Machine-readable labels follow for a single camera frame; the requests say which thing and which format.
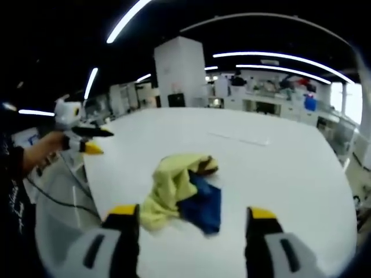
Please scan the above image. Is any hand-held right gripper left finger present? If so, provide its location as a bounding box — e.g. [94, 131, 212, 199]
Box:
[65, 203, 141, 278]

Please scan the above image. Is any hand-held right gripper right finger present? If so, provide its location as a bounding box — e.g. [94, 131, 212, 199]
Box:
[245, 206, 326, 278]

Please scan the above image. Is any yellow and blue garment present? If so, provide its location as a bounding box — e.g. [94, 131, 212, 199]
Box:
[140, 153, 223, 237]

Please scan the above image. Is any person's left hand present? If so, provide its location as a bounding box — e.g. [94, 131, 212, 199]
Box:
[40, 131, 66, 162]

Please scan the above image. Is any long ceiling light strip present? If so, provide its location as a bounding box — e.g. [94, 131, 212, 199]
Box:
[235, 64, 332, 85]
[83, 67, 99, 100]
[212, 52, 356, 85]
[18, 109, 56, 118]
[106, 0, 153, 45]

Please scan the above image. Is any black box at pillar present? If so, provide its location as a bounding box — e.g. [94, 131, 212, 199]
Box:
[168, 93, 186, 108]

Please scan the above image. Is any white square pillar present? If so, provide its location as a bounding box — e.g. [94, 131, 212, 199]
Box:
[153, 36, 207, 108]

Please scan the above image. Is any white workbench with clutter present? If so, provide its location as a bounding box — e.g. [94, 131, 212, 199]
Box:
[207, 72, 334, 122]

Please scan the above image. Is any bright window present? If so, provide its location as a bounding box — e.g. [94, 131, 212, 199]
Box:
[330, 82, 363, 126]

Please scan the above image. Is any black cable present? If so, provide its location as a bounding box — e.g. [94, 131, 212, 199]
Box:
[26, 150, 103, 217]

